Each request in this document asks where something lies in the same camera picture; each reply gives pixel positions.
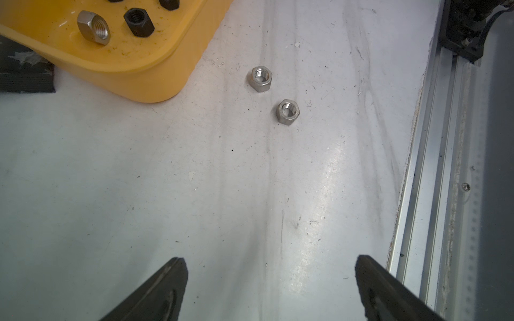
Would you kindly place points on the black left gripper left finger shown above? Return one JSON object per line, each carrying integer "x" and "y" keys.
{"x": 158, "y": 298}

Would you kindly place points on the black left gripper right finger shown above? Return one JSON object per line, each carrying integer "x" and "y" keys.
{"x": 384, "y": 297}

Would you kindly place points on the silver cap nut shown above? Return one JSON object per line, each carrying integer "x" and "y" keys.
{"x": 287, "y": 112}
{"x": 93, "y": 27}
{"x": 260, "y": 78}

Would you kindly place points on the yellow plastic storage box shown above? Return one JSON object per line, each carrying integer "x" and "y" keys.
{"x": 143, "y": 69}

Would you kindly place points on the black red snack bag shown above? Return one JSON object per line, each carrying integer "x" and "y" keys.
{"x": 23, "y": 70}

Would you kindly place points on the aluminium mounting rail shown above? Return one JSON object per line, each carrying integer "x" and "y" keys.
{"x": 453, "y": 245}

